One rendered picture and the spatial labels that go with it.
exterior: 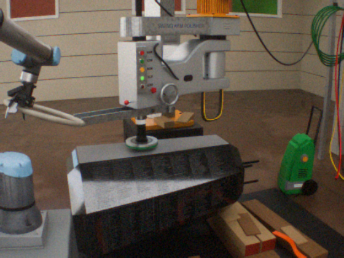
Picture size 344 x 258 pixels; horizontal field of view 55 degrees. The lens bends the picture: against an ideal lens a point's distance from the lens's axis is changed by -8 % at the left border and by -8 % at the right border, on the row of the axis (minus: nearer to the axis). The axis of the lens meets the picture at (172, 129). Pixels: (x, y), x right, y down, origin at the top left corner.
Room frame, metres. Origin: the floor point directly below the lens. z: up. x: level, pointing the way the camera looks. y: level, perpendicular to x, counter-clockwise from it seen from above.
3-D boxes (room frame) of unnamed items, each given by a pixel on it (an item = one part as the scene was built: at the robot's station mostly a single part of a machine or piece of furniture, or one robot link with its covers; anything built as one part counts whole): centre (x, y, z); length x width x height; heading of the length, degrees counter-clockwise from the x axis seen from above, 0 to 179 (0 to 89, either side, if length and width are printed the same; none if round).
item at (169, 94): (2.27, 0.03, 1.18); 0.15 x 0.10 x 0.15; 129
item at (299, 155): (3.22, -1.27, 0.43); 0.35 x 0.35 x 0.87; 4
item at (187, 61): (2.52, -0.11, 1.28); 0.74 x 0.23 x 0.49; 129
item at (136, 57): (2.15, 0.19, 1.35); 0.08 x 0.03 x 0.28; 129
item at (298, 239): (2.20, -0.92, 0.12); 0.25 x 0.10 x 0.01; 16
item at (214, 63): (2.70, -0.31, 1.32); 0.19 x 0.19 x 0.20
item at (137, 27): (2.51, -0.07, 1.60); 0.96 x 0.25 x 0.17; 129
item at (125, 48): (2.34, 0.14, 1.30); 0.36 x 0.22 x 0.45; 129
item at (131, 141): (2.29, 0.20, 0.85); 0.21 x 0.21 x 0.01
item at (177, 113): (3.21, 0.10, 0.76); 0.49 x 0.49 x 0.05; 19
